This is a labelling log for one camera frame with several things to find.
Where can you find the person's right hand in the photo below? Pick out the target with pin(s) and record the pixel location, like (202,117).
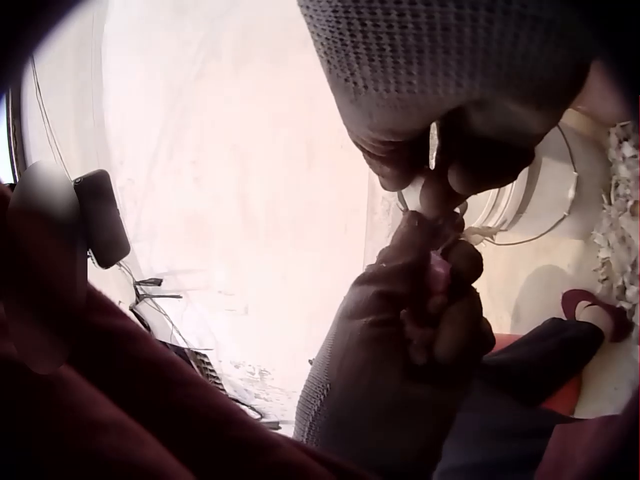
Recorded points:
(430,65)

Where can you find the person's left hand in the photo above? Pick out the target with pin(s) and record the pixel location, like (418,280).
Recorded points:
(380,340)

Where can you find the person's right fingers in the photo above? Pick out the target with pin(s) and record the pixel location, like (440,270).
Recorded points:
(480,160)

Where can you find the person's left fingers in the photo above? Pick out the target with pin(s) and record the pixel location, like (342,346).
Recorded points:
(457,320)

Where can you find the person's left thumb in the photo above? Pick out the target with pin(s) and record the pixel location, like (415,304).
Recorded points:
(415,240)

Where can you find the white onion peel strip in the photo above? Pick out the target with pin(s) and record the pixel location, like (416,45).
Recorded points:
(433,150)

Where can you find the white plastic bucket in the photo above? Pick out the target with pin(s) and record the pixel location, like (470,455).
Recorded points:
(560,195)

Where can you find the person's legs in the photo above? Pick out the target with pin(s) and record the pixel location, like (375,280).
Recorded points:
(530,370)

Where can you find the red plastic stool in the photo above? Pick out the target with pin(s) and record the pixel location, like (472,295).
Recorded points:
(562,395)

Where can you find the pile of white peels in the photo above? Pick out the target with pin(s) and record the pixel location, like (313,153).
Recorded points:
(622,215)

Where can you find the dark metal grate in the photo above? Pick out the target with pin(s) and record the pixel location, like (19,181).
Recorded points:
(197,365)

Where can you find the person's body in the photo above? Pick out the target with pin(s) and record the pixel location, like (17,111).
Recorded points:
(125,380)

